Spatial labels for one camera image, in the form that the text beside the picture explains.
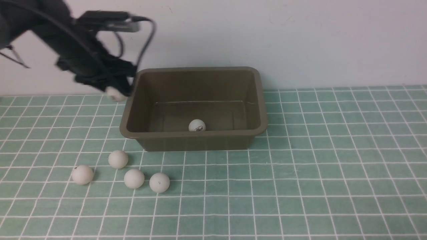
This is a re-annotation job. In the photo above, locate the brown plastic bin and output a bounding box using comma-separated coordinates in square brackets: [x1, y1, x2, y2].
[119, 67, 268, 152]

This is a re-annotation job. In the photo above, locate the white ping-pong ball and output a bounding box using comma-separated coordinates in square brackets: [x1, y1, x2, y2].
[149, 173, 170, 193]
[105, 86, 127, 102]
[123, 169, 145, 189]
[71, 165, 94, 185]
[108, 150, 129, 169]
[188, 119, 206, 132]

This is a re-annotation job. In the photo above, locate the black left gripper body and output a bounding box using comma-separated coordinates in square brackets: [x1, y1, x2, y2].
[56, 50, 137, 95]

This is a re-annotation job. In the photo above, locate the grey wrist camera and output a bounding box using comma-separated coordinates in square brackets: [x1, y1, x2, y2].
[76, 10, 140, 32]

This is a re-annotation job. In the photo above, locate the black camera cable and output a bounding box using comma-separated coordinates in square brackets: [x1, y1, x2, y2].
[113, 16, 157, 69]

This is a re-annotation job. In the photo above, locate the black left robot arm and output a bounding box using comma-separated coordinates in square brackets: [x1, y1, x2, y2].
[1, 0, 136, 97]

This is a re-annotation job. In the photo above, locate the green checkered tablecloth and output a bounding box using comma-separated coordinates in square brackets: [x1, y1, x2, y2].
[0, 85, 427, 240]

